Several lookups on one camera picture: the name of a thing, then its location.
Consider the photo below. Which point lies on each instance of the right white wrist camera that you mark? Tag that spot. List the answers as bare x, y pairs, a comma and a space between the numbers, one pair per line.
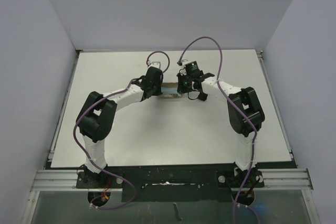
182, 62

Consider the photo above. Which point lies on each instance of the patterned glasses case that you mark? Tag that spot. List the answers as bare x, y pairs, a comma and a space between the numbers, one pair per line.
172, 85

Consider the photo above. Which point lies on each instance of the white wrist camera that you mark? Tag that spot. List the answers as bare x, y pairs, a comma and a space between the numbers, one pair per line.
155, 64
182, 62

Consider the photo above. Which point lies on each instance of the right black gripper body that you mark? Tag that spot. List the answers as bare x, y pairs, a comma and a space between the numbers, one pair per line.
185, 83

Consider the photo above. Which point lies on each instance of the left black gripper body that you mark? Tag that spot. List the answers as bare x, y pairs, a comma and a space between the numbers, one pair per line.
156, 88

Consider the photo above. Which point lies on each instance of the blue cleaning cloth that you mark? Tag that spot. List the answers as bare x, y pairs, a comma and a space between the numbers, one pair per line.
169, 91

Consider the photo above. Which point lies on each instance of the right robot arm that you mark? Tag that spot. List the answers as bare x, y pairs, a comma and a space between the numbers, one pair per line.
244, 110

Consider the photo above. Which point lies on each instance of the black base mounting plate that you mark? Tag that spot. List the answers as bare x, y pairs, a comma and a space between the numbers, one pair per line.
177, 183

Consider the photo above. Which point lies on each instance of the black sunglasses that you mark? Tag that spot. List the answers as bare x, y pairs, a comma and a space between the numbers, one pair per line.
202, 96

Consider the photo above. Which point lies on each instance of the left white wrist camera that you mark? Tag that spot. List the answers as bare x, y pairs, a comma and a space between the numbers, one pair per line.
155, 64

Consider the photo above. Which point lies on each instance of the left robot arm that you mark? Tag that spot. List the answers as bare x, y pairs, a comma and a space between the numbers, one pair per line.
95, 119

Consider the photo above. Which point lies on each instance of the aluminium frame rail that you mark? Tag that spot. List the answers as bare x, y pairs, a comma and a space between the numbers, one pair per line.
274, 179

